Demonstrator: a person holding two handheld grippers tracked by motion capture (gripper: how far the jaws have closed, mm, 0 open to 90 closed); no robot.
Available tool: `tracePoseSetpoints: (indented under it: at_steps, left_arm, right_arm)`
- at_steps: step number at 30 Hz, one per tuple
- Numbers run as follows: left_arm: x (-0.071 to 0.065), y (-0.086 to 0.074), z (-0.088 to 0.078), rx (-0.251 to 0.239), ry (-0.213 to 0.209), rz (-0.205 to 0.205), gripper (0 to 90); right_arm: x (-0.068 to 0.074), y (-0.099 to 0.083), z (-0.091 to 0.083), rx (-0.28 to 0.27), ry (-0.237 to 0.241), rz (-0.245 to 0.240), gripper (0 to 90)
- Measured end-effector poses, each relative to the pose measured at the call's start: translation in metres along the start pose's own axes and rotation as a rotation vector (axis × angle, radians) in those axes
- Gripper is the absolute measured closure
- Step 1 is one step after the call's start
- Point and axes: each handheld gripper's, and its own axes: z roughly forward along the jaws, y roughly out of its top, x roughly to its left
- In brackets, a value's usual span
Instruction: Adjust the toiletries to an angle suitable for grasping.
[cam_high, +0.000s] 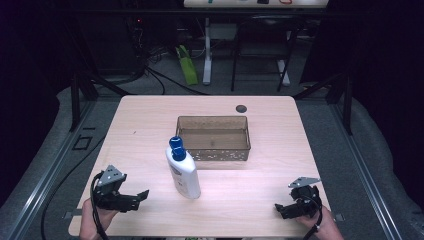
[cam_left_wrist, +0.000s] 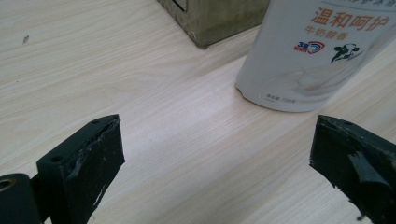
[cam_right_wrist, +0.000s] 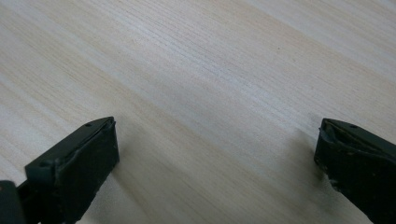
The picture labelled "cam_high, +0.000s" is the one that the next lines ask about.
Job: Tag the person's right hand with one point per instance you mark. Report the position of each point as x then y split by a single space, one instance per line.
325 226

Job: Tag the small red object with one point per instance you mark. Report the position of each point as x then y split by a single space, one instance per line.
286 1

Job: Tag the black round table grommet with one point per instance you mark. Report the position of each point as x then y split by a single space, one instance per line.
241 108

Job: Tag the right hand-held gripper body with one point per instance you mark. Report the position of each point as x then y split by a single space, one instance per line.
305 200

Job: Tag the black chair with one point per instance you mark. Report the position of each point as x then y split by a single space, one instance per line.
263 36

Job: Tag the small black object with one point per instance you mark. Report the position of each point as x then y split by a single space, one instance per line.
262 1

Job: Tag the black metal stand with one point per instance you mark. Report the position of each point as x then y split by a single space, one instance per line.
348 103
75 100

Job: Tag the white bottle with blue cap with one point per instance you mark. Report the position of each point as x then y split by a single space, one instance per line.
184 173

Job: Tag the brown translucent plastic basket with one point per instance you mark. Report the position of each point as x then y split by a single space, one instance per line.
213 138

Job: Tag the grey aluminium floor rail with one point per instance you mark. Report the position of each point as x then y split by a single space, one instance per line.
43 180
366 180

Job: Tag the person's left hand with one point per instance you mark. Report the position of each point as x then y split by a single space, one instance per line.
96 220

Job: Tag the dark equipment cabinet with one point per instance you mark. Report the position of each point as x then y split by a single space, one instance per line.
110 43

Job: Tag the green flat object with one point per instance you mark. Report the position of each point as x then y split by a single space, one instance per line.
187 65

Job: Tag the light background desk top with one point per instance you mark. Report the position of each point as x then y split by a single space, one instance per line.
233 3

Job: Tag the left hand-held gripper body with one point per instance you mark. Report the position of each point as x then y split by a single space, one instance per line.
111 196

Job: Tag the white desk leg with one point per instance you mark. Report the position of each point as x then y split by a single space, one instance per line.
284 71
207 56

